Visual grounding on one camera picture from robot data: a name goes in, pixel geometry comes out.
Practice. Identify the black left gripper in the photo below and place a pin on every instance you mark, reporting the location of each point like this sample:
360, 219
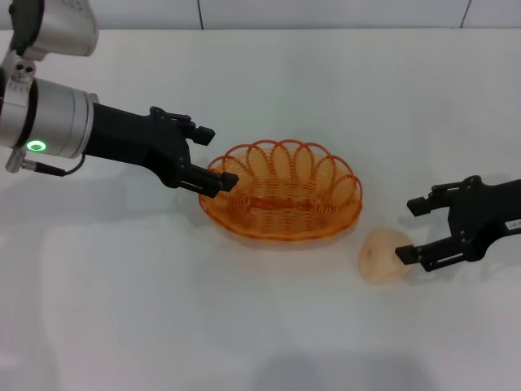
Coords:
138, 142

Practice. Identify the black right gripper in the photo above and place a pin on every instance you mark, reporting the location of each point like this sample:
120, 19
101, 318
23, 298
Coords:
484, 216

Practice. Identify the beige bread bun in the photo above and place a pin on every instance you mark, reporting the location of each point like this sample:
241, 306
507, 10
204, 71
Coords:
378, 260

